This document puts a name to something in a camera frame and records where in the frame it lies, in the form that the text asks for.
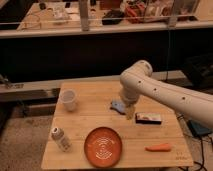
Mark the orange round plate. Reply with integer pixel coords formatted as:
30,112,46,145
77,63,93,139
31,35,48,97
84,127,123,168

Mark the blue toy object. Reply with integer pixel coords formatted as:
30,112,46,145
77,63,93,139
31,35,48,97
110,101,125,115

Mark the black power adapter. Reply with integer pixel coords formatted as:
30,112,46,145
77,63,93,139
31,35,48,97
187,120,212,138

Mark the white lying bottle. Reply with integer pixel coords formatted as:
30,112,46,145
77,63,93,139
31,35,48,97
51,127,71,152

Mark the black bag on bench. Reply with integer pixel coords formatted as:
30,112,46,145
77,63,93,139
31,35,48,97
102,10,124,25

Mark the black floor cable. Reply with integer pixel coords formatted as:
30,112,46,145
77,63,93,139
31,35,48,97
193,136,209,171

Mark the black rectangular box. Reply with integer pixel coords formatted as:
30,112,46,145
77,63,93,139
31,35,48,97
135,113,162,124

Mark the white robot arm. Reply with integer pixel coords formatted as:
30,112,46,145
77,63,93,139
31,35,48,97
120,60,213,130

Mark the grey metal post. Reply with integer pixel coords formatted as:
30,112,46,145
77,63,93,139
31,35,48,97
79,0,89,31

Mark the translucent plastic cup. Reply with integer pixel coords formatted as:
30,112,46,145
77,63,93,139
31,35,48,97
59,89,77,111

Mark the orange carrot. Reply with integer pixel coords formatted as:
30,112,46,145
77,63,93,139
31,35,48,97
145,143,172,152

